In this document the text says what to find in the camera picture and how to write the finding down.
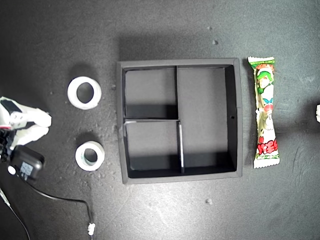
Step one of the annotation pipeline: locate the black tray with wells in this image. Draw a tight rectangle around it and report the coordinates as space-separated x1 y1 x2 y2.
116 57 244 185

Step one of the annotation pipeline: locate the gripper black camera bracket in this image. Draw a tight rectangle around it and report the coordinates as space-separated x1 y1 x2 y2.
0 127 16 163

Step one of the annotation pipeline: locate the small white tape roll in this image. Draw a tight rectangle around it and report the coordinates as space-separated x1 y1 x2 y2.
74 140 105 172

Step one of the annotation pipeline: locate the large white tape roll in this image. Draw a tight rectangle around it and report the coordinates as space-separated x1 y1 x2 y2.
66 76 103 111

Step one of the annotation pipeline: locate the black camera cable white plug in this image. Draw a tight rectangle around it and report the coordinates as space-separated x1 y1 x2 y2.
24 178 97 236

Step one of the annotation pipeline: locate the green printed snack bar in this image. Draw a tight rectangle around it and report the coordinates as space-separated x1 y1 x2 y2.
247 56 281 170

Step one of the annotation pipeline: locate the thin black cable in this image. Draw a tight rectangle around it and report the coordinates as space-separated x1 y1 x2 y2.
0 187 31 240

